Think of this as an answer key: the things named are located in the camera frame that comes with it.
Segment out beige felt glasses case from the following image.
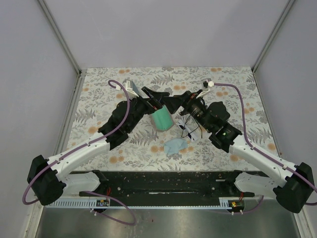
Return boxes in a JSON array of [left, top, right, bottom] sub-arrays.
[[151, 106, 174, 131]]

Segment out black wire-frame glasses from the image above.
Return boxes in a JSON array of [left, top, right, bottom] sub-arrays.
[[179, 116, 202, 142]]

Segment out light blue cloth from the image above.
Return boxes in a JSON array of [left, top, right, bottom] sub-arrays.
[[164, 138, 188, 155]]

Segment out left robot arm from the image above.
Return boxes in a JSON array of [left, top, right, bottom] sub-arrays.
[[26, 87, 170, 206]]

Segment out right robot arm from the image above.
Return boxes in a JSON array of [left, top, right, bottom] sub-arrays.
[[162, 91, 315, 213]]

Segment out floral table mat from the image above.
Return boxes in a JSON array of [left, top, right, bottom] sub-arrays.
[[67, 67, 277, 171]]

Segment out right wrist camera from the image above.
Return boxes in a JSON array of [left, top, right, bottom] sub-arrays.
[[197, 78, 214, 98]]

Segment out left aluminium frame post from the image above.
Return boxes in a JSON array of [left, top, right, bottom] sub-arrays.
[[37, 0, 82, 76]]

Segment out aluminium frame post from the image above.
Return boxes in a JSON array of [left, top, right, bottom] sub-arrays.
[[252, 0, 297, 72], [37, 0, 82, 76]]

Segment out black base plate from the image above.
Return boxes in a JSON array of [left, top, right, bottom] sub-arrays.
[[66, 170, 285, 208]]

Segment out white slotted cable duct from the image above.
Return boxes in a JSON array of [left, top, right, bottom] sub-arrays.
[[47, 197, 245, 210]]

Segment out right aluminium frame post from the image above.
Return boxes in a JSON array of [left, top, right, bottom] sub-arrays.
[[252, 0, 297, 72]]

